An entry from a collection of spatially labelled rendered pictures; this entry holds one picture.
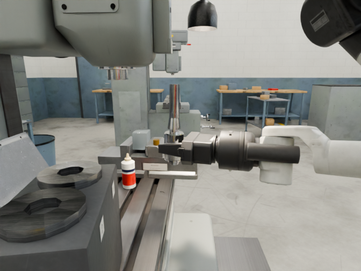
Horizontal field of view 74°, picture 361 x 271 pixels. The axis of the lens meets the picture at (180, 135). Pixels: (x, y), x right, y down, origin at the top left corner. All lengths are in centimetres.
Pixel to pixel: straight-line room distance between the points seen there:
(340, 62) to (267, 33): 218
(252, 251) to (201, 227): 19
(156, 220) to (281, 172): 31
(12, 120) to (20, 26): 39
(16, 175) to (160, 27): 57
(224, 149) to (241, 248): 44
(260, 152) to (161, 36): 33
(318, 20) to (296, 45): 716
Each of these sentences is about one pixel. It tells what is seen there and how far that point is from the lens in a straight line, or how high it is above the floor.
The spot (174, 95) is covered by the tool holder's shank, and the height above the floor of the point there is 125.
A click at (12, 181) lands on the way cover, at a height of 101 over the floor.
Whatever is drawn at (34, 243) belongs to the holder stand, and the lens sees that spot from 28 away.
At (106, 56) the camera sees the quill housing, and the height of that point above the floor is 133.
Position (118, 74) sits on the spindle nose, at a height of 129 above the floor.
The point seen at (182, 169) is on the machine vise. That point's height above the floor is 98.
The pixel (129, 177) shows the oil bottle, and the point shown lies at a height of 99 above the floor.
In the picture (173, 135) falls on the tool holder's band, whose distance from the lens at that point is 54.
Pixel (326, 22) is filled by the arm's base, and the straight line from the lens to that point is 51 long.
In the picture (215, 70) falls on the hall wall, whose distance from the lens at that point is 712.
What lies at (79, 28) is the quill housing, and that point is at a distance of 54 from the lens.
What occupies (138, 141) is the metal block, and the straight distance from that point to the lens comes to 84.
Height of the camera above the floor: 129
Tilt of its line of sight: 14 degrees down
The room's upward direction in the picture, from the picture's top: straight up
